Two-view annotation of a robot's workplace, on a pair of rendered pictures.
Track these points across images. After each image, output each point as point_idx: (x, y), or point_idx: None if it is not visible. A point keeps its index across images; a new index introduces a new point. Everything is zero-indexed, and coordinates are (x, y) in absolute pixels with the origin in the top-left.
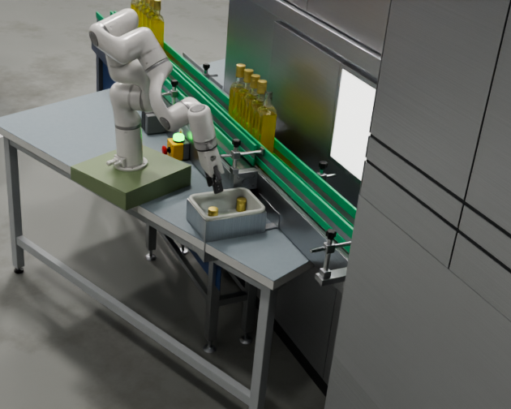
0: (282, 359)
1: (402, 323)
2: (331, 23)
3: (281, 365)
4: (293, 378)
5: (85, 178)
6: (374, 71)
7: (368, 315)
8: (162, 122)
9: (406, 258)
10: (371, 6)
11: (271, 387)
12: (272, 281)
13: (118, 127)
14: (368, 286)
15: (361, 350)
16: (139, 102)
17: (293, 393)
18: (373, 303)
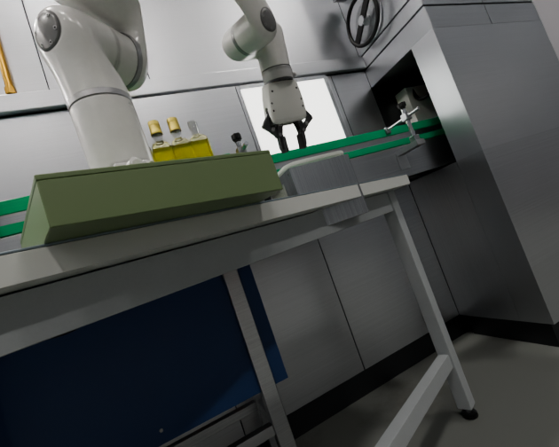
0: (318, 435)
1: (496, 73)
2: (194, 74)
3: (330, 432)
4: (350, 419)
5: (136, 179)
6: None
7: (482, 91)
8: (266, 16)
9: (476, 37)
10: None
11: (371, 428)
12: (406, 175)
13: (110, 90)
14: (471, 75)
15: (492, 119)
16: (136, 49)
17: (373, 411)
18: (479, 82)
